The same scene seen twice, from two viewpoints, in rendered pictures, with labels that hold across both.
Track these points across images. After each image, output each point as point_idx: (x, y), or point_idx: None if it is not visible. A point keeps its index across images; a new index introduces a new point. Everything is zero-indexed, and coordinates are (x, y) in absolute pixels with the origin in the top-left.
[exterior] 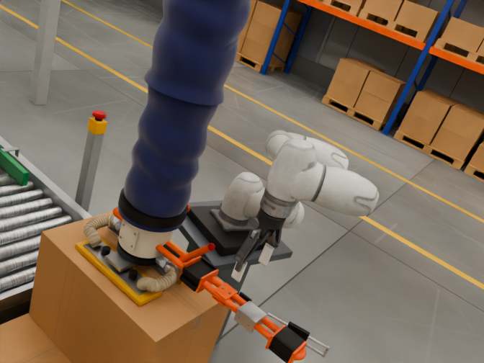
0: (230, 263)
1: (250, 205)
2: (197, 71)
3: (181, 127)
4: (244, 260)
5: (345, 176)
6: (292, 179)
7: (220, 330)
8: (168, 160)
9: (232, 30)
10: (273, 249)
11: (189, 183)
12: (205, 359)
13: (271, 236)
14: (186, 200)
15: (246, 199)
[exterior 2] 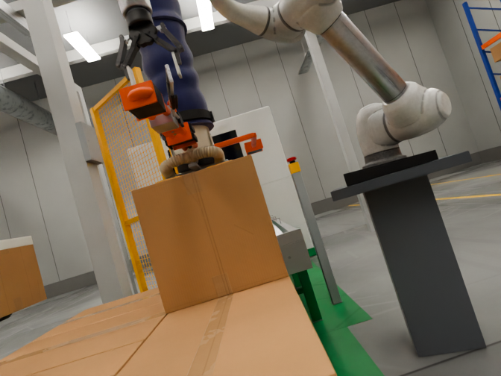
0: (354, 186)
1: (373, 128)
2: None
3: (145, 48)
4: (122, 64)
5: None
6: None
7: (266, 213)
8: (150, 74)
9: None
10: (172, 53)
11: (175, 83)
12: (273, 259)
13: (153, 38)
14: (183, 98)
15: (367, 126)
